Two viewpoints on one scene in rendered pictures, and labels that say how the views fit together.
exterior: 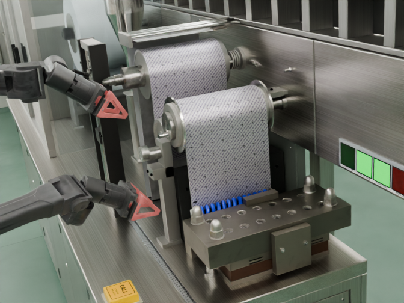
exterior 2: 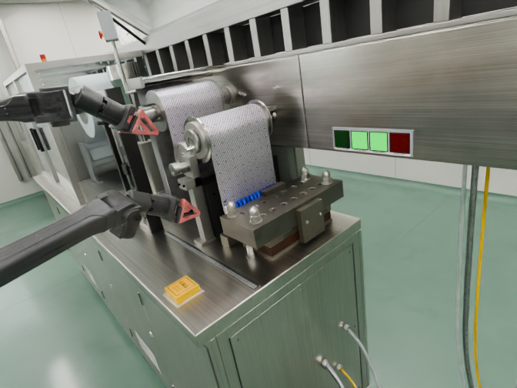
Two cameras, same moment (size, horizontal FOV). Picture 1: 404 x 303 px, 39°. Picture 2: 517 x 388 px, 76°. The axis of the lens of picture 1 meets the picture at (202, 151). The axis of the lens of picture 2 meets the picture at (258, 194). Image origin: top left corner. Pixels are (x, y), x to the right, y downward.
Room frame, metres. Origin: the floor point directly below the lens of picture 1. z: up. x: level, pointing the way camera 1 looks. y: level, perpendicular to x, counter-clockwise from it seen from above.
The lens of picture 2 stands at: (0.39, 0.20, 1.44)
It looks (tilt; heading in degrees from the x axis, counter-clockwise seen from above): 22 degrees down; 344
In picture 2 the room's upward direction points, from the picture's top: 10 degrees counter-clockwise
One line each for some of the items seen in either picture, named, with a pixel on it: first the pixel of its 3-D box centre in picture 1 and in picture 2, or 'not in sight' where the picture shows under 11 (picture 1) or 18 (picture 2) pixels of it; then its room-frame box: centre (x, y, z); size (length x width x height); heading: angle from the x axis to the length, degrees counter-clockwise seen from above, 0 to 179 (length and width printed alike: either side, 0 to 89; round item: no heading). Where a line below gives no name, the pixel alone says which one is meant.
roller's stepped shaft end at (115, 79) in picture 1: (112, 80); not in sight; (1.61, 0.24, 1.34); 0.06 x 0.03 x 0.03; 111
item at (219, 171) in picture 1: (230, 171); (247, 172); (1.39, -0.07, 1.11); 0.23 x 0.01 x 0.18; 111
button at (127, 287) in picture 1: (121, 294); (182, 289); (1.17, 0.23, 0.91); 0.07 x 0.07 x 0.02; 21
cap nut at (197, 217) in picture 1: (196, 213); (231, 208); (1.28, 0.03, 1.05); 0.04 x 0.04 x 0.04
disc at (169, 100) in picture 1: (174, 124); (197, 140); (1.41, 0.06, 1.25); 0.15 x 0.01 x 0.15; 21
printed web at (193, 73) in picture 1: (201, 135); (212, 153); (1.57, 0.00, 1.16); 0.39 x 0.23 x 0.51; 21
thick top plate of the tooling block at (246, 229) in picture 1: (267, 222); (285, 205); (1.30, -0.15, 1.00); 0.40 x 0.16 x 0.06; 111
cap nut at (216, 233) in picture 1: (216, 228); (254, 214); (1.20, -0.02, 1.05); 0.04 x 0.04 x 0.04
